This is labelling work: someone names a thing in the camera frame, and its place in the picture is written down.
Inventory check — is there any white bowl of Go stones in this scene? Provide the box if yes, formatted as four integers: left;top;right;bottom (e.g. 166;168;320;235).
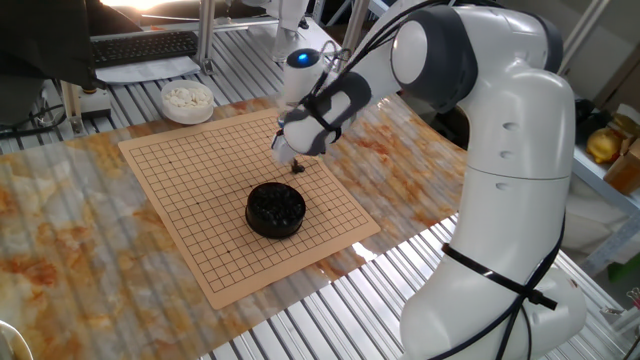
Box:
159;79;216;126

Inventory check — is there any aluminium frame bar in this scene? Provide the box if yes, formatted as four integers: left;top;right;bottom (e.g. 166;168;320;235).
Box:
341;0;371;51
194;0;217;76
59;79;84;136

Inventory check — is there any white paper sheet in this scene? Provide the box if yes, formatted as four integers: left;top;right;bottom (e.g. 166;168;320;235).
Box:
94;54;202;85

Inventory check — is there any pale blue metal frame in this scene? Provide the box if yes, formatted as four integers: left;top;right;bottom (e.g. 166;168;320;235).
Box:
572;144;640;276

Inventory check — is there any white round rim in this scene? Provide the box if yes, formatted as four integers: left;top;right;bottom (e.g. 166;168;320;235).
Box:
0;318;35;360

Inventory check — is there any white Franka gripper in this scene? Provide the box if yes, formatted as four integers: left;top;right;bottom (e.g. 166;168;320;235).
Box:
271;130;306;172

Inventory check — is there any black computer keyboard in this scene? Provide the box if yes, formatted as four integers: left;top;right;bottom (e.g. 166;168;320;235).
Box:
89;30;200;70

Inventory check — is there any yellow round object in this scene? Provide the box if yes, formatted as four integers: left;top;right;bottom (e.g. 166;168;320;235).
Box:
585;127;624;165

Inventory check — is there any black box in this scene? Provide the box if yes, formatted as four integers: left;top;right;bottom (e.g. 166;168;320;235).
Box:
429;107;472;150

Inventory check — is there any orange marble pattern mat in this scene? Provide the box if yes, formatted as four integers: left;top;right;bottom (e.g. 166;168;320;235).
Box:
0;92;469;360

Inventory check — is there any black monitor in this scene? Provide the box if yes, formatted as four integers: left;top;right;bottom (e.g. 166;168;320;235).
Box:
0;0;144;91

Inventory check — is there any white box with knob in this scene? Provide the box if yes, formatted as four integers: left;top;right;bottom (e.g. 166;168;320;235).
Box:
79;84;112;119

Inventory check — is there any tan Go board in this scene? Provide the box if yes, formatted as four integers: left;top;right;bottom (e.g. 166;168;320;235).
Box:
117;108;382;311

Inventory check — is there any black bowl of Go stones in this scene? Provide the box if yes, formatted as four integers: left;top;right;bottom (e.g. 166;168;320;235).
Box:
244;182;307;240

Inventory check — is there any green object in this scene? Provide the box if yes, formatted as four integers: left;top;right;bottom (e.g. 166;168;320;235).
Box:
607;249;640;281

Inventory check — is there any brown cardboard box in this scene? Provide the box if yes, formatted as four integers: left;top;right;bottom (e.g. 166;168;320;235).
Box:
603;137;640;196

